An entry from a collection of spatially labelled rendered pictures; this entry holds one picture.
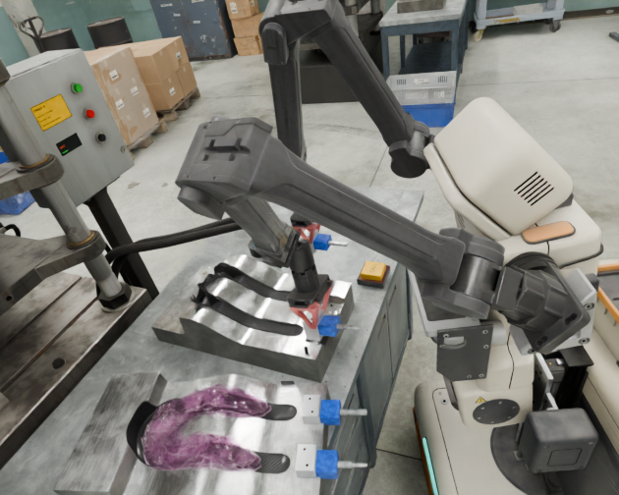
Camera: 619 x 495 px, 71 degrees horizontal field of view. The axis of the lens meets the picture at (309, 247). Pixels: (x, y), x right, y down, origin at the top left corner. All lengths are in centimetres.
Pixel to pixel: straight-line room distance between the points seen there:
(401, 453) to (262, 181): 155
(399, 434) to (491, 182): 138
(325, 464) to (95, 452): 46
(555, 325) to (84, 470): 87
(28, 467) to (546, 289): 113
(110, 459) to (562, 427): 92
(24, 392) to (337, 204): 116
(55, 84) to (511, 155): 125
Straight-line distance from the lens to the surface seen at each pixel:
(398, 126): 92
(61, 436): 128
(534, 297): 66
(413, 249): 55
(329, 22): 79
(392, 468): 185
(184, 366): 123
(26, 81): 147
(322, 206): 48
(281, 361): 108
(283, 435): 97
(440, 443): 159
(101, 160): 160
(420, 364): 209
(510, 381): 106
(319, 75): 495
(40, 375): 148
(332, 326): 99
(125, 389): 111
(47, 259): 143
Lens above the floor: 168
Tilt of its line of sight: 37 degrees down
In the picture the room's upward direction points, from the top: 12 degrees counter-clockwise
